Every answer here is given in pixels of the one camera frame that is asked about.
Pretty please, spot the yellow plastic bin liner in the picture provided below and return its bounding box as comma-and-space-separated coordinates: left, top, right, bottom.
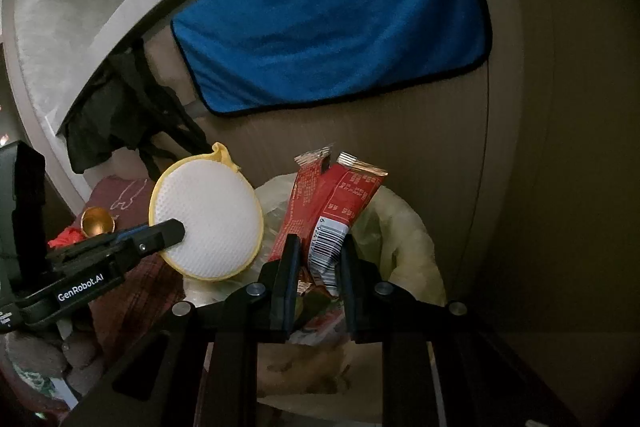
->
182, 172, 448, 343

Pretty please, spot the red plaid cloth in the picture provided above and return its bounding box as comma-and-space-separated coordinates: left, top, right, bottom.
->
47, 174, 188, 358

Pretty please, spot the red cup with gold inside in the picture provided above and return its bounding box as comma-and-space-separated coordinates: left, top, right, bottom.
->
47, 206, 118, 252

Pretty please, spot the blue towel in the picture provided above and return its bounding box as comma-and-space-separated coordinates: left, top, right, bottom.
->
170, 0, 493, 116

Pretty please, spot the red sachet with barcode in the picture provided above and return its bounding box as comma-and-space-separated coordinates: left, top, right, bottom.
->
306, 152, 390, 290

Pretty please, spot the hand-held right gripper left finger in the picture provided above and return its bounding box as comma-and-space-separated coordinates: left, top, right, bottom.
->
65, 234, 303, 427

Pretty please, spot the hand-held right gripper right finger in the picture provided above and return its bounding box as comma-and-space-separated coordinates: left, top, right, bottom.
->
336, 234, 581, 427

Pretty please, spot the black tote bag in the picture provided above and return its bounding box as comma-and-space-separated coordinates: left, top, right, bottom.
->
62, 38, 211, 182

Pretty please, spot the white round pad yellow rim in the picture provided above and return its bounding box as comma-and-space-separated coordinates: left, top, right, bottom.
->
148, 142, 265, 282

